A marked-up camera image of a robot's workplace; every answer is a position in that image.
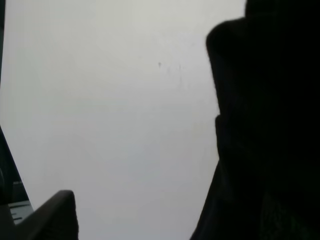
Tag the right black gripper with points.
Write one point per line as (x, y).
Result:
(56, 219)

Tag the black printed t-shirt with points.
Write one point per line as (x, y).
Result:
(266, 71)

